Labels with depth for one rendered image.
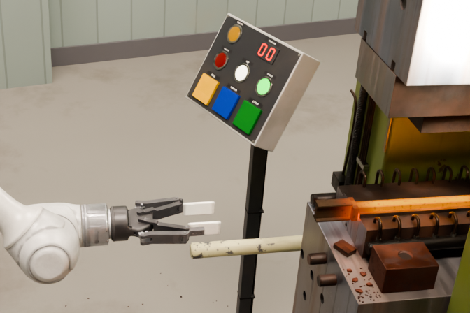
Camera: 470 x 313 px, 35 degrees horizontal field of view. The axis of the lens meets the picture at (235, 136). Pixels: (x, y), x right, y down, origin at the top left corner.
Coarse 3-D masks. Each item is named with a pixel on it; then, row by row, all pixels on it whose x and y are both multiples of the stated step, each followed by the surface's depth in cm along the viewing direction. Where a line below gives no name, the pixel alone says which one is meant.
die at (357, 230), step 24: (336, 192) 184; (360, 192) 179; (384, 192) 180; (408, 192) 180; (432, 192) 181; (456, 192) 182; (360, 216) 169; (384, 216) 171; (408, 216) 171; (360, 240) 169
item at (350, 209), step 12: (324, 204) 168; (336, 204) 169; (348, 204) 169; (360, 204) 171; (372, 204) 172; (384, 204) 172; (396, 204) 172; (408, 204) 173; (420, 204) 173; (432, 204) 173; (444, 204) 174; (456, 204) 175; (468, 204) 176; (324, 216) 170; (336, 216) 171; (348, 216) 171
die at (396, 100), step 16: (368, 48) 160; (368, 64) 161; (384, 64) 152; (368, 80) 161; (384, 80) 153; (400, 80) 148; (384, 96) 153; (400, 96) 150; (416, 96) 151; (432, 96) 151; (448, 96) 152; (464, 96) 153; (384, 112) 153; (400, 112) 152; (416, 112) 152; (432, 112) 153; (448, 112) 154; (464, 112) 155
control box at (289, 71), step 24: (240, 24) 216; (216, 48) 220; (240, 48) 213; (264, 48) 207; (288, 48) 201; (216, 72) 218; (264, 72) 205; (288, 72) 199; (312, 72) 202; (192, 96) 222; (216, 96) 215; (264, 96) 203; (288, 96) 201; (264, 120) 201; (288, 120) 205; (264, 144) 203
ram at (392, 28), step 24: (360, 0) 164; (384, 0) 151; (408, 0) 140; (432, 0) 135; (456, 0) 136; (360, 24) 164; (384, 24) 152; (408, 24) 141; (432, 24) 138; (456, 24) 138; (384, 48) 152; (408, 48) 141; (432, 48) 140; (456, 48) 141; (408, 72) 142; (432, 72) 143; (456, 72) 144
